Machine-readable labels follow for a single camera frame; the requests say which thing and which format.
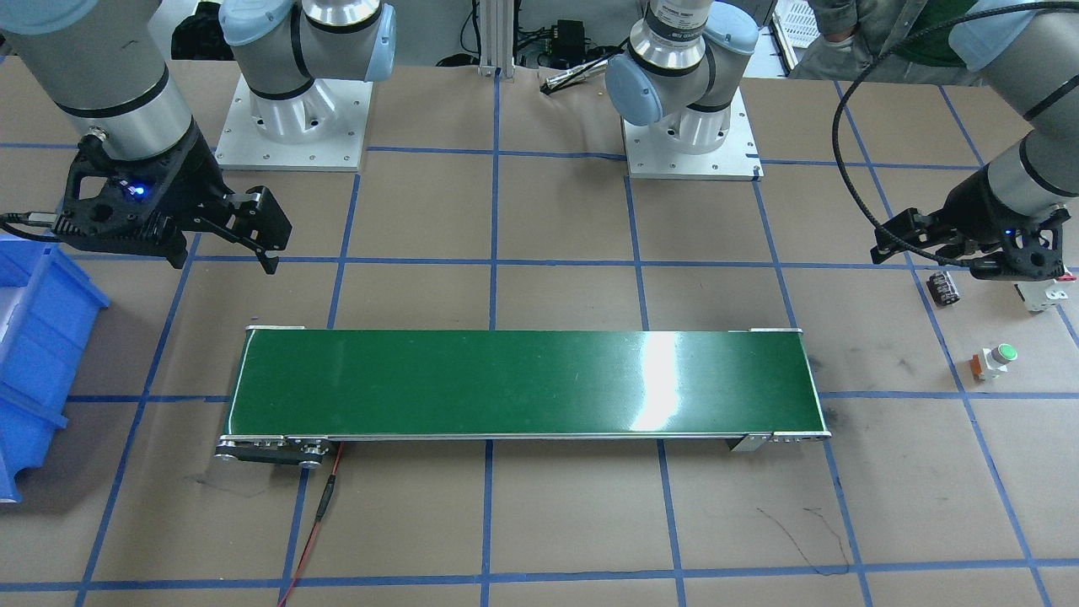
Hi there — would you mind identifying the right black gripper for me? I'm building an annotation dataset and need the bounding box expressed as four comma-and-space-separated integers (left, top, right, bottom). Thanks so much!
51, 121, 293, 274

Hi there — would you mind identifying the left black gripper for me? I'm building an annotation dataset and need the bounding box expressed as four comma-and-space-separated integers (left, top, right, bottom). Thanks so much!
871, 169, 1071, 282

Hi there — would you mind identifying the black cylindrical capacitor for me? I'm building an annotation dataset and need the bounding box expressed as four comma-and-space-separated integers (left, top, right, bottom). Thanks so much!
925, 271, 961, 308

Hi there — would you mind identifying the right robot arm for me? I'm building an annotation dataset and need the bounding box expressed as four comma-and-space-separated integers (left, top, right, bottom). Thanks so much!
3, 1, 396, 274

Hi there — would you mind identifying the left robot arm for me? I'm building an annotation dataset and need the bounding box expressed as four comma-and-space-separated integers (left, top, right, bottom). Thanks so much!
605, 1, 1076, 282

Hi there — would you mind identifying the white red circuit breaker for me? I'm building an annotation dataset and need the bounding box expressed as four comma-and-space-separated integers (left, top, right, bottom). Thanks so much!
1013, 268, 1076, 314

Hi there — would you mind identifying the green conveyor belt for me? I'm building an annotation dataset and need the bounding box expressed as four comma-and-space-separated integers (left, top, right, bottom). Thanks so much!
215, 326, 831, 468

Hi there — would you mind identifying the person in green shirt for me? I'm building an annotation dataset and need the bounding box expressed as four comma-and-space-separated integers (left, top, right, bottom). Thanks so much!
789, 1, 984, 86

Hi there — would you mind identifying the blue plastic bin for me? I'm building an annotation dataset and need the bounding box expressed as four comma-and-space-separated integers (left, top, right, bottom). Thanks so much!
1, 234, 110, 503

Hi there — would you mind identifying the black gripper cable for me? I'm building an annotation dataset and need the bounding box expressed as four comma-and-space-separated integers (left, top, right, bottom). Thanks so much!
832, 0, 1079, 270

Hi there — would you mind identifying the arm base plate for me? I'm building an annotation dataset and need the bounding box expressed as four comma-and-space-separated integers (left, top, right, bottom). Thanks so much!
216, 79, 373, 173
623, 89, 764, 180

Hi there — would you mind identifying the green push button switch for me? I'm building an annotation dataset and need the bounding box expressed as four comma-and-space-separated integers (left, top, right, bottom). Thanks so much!
969, 343, 1017, 381

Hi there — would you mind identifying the red black power cable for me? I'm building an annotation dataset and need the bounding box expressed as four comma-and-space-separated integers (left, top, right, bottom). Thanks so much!
276, 442, 346, 607

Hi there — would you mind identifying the aluminium frame post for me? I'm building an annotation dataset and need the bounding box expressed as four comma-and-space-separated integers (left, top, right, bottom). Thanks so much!
477, 0, 517, 80

